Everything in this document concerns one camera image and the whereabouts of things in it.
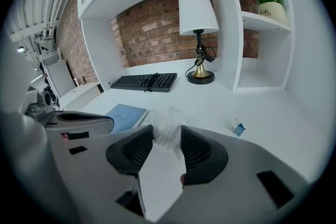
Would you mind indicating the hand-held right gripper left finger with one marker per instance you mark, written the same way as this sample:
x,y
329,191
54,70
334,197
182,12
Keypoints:
x,y
92,165

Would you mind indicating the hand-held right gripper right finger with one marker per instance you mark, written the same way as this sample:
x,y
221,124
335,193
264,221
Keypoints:
x,y
236,165

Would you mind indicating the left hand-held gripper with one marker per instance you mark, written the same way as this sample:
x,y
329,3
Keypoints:
x,y
39,105

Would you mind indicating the white paper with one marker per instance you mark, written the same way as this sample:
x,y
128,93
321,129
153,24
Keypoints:
x,y
168,126

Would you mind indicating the white desk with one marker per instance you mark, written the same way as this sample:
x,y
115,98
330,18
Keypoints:
x,y
210,102

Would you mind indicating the blue binder clip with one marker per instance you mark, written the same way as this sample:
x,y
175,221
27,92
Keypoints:
x,y
239,129

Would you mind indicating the teal notebook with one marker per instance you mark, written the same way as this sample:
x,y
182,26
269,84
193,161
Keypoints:
x,y
126,116

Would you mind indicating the small white side table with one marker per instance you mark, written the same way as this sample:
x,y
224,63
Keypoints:
x,y
63,78

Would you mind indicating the black keyboard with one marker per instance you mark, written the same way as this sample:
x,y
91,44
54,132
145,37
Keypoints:
x,y
143,82

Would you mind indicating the white shade table lamp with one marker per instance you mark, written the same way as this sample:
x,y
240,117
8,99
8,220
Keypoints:
x,y
198,10

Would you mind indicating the potted flower plant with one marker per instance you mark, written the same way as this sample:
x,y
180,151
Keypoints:
x,y
270,5

